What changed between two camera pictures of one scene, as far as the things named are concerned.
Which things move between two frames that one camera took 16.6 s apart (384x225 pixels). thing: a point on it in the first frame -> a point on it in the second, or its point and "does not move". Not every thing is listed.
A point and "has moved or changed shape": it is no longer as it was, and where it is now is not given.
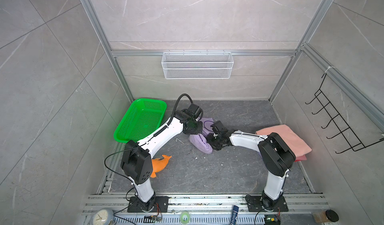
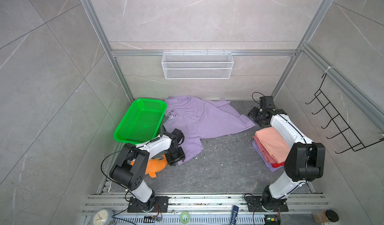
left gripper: (198, 131) -> (172, 161)
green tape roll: (183, 213) does not move
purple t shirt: (199, 141) has moved or changed shape
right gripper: (209, 139) -> (252, 113)
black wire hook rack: (345, 132) does not move
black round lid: (332, 215) does not move
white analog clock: (103, 216) does not move
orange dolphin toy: (158, 165) does not move
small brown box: (320, 216) does not move
